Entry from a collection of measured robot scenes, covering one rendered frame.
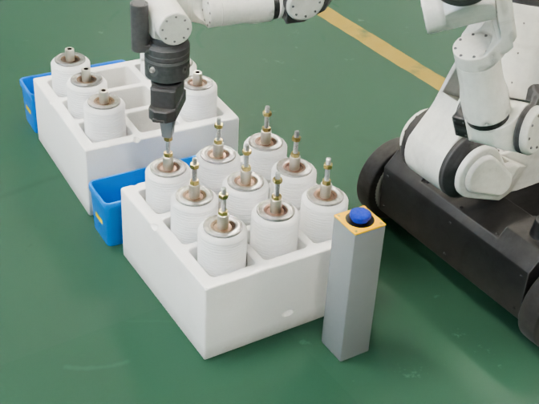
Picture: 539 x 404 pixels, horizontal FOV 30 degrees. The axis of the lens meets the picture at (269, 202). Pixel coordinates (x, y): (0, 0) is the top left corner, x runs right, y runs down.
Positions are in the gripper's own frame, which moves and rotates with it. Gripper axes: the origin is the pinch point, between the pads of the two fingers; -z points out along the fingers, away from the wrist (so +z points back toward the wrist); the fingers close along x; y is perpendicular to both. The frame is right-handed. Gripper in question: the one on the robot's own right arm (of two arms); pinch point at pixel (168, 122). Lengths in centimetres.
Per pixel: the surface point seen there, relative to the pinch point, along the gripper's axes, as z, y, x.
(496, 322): -36, -72, -5
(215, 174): -12.9, -9.4, 2.9
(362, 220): -3.4, -41.5, -20.7
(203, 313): -24.2, -13.8, -28.4
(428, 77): -36, -54, 107
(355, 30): -36, -29, 136
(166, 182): -11.5, -0.7, -4.6
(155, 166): -10.6, 2.7, -0.5
